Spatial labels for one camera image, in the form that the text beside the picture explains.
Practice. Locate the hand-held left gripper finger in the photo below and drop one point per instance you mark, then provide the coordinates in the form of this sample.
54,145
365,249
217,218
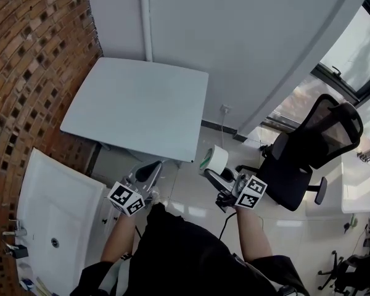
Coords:
154,179
135,173

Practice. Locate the white tape roll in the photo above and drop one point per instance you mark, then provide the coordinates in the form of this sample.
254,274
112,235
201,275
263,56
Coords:
217,157

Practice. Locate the person's left forearm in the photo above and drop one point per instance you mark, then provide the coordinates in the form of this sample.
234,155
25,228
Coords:
118,239

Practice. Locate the black soap dispenser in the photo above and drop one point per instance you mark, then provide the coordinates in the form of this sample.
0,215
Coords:
21,251

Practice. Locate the person's black shirt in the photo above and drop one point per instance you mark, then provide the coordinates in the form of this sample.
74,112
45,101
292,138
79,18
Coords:
188,257

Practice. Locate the black framed window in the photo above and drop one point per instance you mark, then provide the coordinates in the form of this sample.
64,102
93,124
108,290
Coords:
357,57

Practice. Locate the white desk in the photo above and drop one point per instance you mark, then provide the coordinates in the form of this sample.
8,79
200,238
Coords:
357,190

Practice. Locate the person's right forearm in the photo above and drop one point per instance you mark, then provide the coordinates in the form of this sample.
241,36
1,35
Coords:
254,236

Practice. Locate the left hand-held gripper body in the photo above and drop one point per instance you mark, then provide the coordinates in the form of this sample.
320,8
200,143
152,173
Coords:
126,199

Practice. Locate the person's white shoe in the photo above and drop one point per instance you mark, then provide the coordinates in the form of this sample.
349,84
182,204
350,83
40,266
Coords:
155,193
165,201

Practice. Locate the person's left white shoe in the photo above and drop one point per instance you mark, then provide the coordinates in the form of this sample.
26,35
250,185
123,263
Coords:
155,193

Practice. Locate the person's right white shoe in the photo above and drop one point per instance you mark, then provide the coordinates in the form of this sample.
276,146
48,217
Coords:
165,201

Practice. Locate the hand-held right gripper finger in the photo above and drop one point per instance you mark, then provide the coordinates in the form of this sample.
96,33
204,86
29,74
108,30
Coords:
219,183
235,177

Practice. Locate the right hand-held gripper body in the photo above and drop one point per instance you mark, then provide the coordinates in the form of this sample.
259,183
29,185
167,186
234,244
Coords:
249,193

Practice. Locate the white sink vanity cabinet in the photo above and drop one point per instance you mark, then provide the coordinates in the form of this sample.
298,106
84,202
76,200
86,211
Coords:
64,196

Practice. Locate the white wall pipe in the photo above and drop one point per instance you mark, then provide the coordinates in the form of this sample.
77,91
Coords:
146,20

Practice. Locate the small green object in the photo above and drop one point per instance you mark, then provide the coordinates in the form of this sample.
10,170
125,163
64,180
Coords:
353,220

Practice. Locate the black office chair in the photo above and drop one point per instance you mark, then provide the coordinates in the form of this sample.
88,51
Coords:
283,177
357,270

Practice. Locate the white wall socket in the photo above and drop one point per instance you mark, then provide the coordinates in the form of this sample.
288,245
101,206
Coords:
225,108

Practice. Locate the chrome faucet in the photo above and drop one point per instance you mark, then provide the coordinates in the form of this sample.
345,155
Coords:
17,231

